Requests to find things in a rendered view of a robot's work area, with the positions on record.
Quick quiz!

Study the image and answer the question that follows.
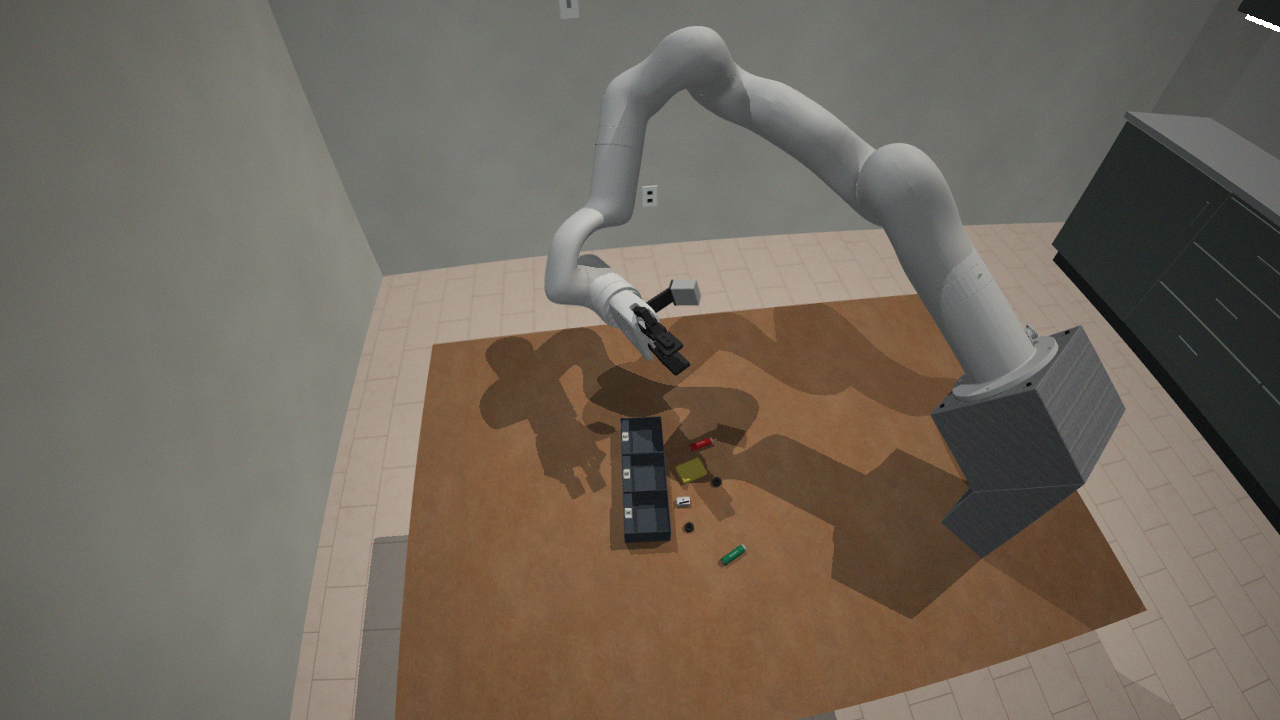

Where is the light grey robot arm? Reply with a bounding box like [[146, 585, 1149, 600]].
[[544, 26, 1059, 401]]

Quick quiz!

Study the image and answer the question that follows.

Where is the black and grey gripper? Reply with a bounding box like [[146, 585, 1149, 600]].
[[605, 290, 690, 375]]

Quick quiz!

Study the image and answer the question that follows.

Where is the green aa battery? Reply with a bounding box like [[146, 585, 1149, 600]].
[[721, 544, 746, 565]]

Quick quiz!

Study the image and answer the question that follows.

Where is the dark grey rack of three bins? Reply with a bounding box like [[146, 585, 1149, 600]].
[[620, 416, 671, 543]]

